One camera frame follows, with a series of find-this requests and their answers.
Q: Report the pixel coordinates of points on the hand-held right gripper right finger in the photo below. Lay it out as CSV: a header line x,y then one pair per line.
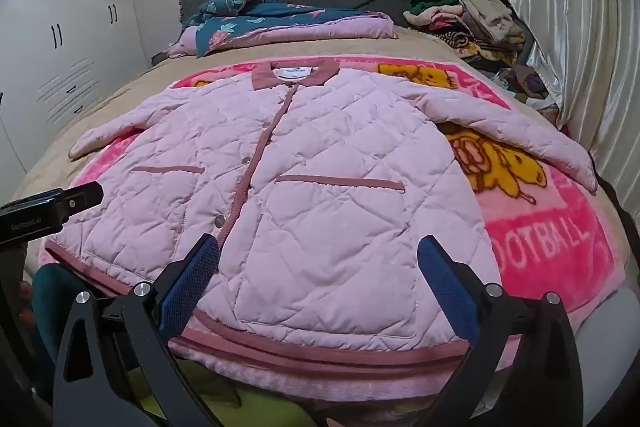
x,y
445,282

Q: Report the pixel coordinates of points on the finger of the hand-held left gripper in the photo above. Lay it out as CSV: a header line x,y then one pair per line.
x,y
80,198

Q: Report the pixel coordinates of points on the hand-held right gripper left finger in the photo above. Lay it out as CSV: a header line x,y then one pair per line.
x,y
192,279

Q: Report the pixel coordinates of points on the pink quilted jacket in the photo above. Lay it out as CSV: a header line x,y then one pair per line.
x,y
300,182

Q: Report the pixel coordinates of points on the person's left forearm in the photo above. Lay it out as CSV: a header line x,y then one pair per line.
x,y
55,307

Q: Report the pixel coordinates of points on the pile of folded clothes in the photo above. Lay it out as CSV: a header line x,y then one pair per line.
x,y
475,14

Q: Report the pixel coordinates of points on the person's left hand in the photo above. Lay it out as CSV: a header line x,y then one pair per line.
x,y
26,293

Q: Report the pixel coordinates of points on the bed with beige sheet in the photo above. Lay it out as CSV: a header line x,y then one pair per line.
x,y
115,102

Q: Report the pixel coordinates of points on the pink printed blanket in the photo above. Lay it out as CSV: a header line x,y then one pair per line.
x,y
540,227

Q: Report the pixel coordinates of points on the person's yellow-green clothing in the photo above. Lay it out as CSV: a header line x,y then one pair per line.
x,y
225,392

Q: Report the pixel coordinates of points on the white wardrobe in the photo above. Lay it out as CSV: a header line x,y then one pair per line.
x,y
65,32

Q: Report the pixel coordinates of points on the blue floral quilt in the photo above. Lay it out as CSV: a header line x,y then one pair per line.
x,y
280,24

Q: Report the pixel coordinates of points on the white satin curtain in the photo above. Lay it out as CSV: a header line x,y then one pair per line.
x,y
575,32

